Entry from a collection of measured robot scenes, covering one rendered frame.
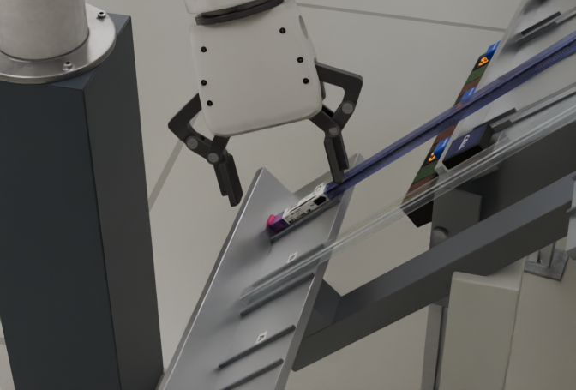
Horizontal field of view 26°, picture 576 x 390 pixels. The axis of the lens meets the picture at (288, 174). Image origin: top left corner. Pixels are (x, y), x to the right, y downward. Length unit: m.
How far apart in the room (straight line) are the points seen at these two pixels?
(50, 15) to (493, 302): 0.71
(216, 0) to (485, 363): 0.42
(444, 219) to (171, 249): 1.10
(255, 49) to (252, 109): 0.05
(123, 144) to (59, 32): 0.22
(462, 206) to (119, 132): 0.58
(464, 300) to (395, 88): 1.67
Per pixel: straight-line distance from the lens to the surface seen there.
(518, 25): 1.63
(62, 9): 1.57
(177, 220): 2.42
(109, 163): 1.69
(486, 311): 1.13
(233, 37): 1.02
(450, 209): 1.32
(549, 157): 1.30
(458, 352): 1.17
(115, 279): 1.80
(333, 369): 2.14
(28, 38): 1.58
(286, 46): 1.02
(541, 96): 1.42
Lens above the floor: 1.59
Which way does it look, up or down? 39 degrees down
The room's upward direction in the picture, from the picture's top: straight up
